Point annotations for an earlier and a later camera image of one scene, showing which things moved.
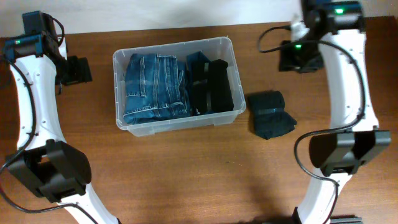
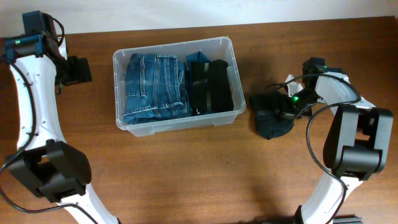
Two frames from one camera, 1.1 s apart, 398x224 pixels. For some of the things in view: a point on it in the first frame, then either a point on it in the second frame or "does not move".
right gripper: [286, 63] → [295, 114]
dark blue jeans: [155, 88] does not move
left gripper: [78, 70] does not move
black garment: [266, 109] does not move
